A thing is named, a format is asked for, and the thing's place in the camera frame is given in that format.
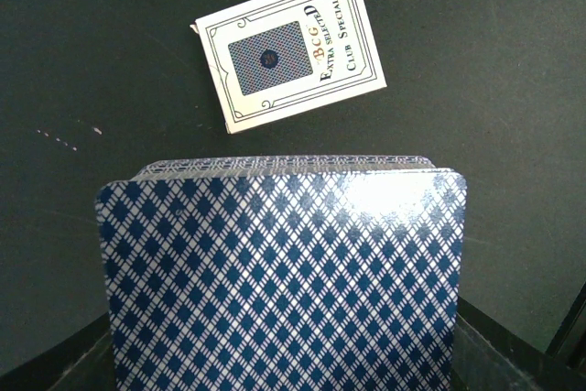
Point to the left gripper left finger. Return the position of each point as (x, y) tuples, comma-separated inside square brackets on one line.
[(44, 371)]

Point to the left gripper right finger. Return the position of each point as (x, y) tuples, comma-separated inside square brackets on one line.
[(487, 356)]

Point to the blue playing card deck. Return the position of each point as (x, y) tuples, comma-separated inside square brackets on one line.
[(283, 273)]

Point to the white playing card box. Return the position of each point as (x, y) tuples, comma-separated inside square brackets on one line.
[(271, 59)]

